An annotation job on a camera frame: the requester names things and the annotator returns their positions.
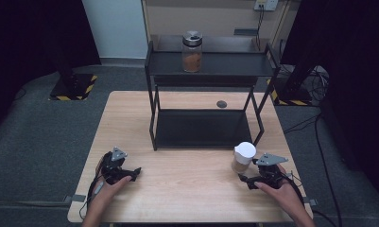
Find black curtain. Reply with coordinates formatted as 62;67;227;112
0;0;102;140
281;0;379;206

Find black metal shelf rack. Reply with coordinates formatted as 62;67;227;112
144;35;281;151

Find beige wooden board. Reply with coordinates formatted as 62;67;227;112
141;0;301;53

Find glass jar with metal lid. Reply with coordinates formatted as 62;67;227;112
181;29;204;74

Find tangle of floor cables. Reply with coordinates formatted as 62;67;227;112
280;39;331;103

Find person's left hand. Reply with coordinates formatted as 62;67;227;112
88;162;133;209

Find jar with white lid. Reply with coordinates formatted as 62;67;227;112
231;141;257;175

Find black stand with striped base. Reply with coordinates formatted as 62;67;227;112
266;64;320;107
48;46;99;102

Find white wall socket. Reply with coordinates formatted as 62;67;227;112
253;0;280;12

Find left hand-held gripper cable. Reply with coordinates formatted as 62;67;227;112
78;154;111;220

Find right hand-held gripper cable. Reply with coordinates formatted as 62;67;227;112
280;172;305;206

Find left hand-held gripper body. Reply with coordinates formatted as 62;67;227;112
99;146;129;186

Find hand-held gripper cable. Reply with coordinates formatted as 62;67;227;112
280;172;305;206
78;154;111;220

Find long black floor cable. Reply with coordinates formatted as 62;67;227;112
283;113;344;227

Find black cables from wall socket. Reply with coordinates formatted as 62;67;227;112
254;5;266;52

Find grey table edge bracket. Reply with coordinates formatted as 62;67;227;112
62;194;87;203
301;197;319;207

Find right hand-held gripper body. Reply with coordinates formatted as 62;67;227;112
252;152;289;191

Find grey bar on board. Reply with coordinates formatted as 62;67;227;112
233;28;259;37

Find person's right hand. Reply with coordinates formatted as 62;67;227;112
253;164;305;212

